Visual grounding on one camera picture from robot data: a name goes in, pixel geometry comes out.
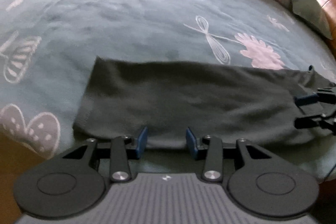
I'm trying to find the dark green trousers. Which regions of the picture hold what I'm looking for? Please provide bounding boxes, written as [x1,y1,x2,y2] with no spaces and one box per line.
[73,58,334,149]

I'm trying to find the green patterned pillow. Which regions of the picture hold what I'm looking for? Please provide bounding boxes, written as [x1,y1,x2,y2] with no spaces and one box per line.
[291,0,332,39]

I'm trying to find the green floral bed sheet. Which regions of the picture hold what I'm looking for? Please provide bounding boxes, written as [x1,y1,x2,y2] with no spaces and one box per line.
[1,0,335,169]

